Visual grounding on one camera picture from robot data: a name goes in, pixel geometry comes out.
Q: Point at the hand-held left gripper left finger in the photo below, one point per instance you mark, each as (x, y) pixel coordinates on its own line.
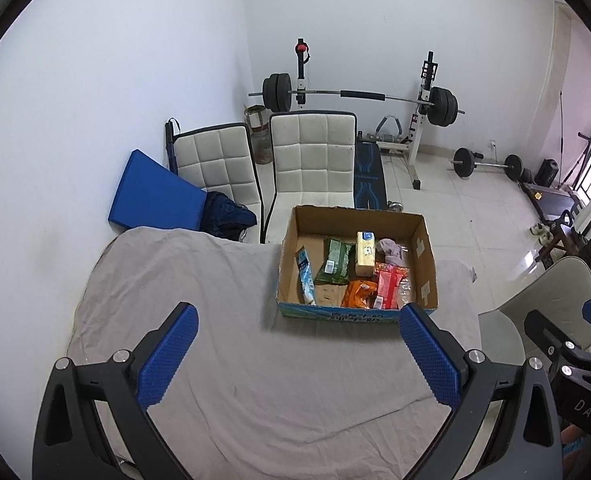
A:
(168, 355)

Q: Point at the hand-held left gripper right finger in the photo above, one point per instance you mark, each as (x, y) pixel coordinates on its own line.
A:
(428, 355)

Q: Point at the red snack packet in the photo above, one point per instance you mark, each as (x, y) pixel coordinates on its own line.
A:
(388, 285)

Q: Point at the orange snack packet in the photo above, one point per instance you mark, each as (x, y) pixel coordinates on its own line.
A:
(358, 295)

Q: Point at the purple grey cloth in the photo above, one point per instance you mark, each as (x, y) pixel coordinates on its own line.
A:
(390, 250)

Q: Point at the yellow carton box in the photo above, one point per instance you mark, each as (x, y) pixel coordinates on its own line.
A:
(365, 255)

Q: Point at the green snack packet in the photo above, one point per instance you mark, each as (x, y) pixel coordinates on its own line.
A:
(335, 260)

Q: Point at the blue and white packet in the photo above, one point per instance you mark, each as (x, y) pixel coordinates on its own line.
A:
(306, 275)

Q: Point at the cardboard box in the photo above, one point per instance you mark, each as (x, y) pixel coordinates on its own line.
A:
(308, 230)

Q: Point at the grey office chair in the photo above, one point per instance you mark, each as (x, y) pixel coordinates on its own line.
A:
(550, 290)

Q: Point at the grey tablecloth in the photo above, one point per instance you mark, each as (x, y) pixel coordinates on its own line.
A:
(200, 280)

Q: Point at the white sneaker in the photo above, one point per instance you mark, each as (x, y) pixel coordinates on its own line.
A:
(538, 230)
(546, 239)

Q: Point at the black treadmill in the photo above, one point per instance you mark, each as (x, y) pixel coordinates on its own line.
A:
(550, 200)

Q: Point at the dark blue jacket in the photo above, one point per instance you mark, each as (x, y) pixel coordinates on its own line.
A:
(225, 215)

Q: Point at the black small bin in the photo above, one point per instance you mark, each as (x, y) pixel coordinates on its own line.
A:
(545, 172)

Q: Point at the chrome dumbbell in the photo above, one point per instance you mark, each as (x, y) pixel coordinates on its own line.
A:
(395, 206)

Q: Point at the black weight plate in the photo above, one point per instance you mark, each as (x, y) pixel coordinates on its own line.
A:
(525, 175)

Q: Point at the blue foam mat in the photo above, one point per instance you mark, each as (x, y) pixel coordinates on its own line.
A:
(150, 190)

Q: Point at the short barbell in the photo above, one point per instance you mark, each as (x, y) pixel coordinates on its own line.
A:
(463, 162)

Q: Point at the white padded chair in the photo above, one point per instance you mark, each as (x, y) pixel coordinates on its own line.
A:
(215, 170)
(310, 155)

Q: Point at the thin metal rod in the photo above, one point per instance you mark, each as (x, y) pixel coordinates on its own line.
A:
(560, 125)

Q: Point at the black weight bench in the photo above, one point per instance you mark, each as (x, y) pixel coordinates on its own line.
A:
(368, 170)

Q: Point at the white barbell rack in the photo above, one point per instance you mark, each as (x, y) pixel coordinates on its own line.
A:
(418, 150)

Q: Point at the black and blue pole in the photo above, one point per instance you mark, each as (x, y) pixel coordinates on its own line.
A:
(171, 145)

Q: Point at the brown container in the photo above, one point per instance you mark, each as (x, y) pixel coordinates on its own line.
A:
(260, 145)

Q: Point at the long barbell with black plates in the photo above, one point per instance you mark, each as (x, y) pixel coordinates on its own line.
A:
(363, 94)

